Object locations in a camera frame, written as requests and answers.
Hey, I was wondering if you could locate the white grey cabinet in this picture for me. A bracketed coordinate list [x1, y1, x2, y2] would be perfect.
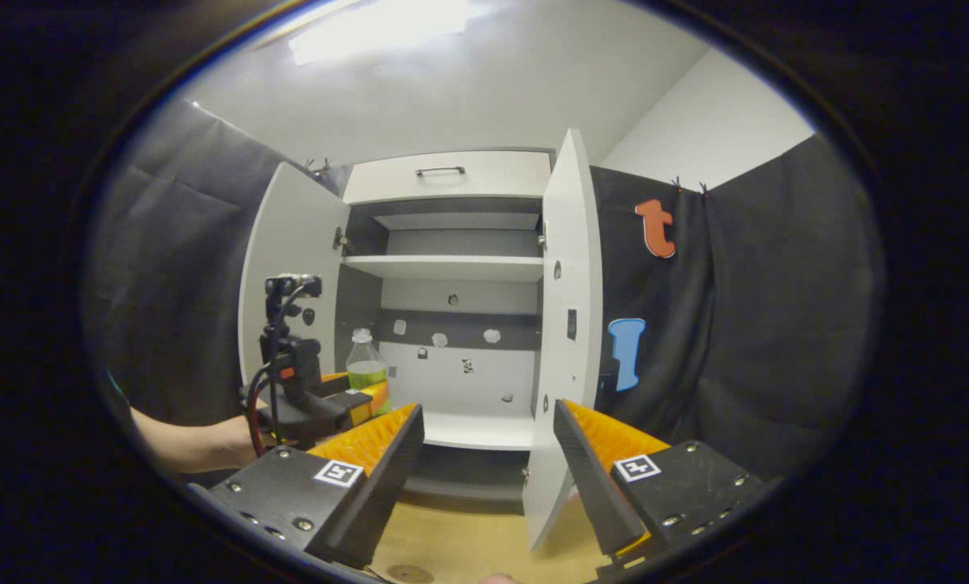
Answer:
[342, 148, 556, 500]

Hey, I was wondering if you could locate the clear bottle green label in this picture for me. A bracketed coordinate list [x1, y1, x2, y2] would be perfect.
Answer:
[346, 328, 390, 392]

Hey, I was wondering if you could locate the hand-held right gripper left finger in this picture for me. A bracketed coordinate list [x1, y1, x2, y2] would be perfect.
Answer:
[188, 403, 425, 569]

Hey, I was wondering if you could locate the ceiling light panel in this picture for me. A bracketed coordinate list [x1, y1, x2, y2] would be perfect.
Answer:
[288, 0, 473, 66]

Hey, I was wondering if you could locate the black backdrop cloth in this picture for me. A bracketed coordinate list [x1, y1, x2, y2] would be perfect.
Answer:
[87, 99, 882, 479]

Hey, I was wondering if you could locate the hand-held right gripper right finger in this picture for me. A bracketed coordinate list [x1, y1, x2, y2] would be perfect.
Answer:
[552, 399, 769, 562]

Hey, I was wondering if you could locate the white door cherry sticker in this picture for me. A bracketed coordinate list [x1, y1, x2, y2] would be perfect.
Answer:
[523, 128, 605, 552]

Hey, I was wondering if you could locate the white drawer black handle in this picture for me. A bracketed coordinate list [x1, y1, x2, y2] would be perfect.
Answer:
[342, 150, 554, 204]

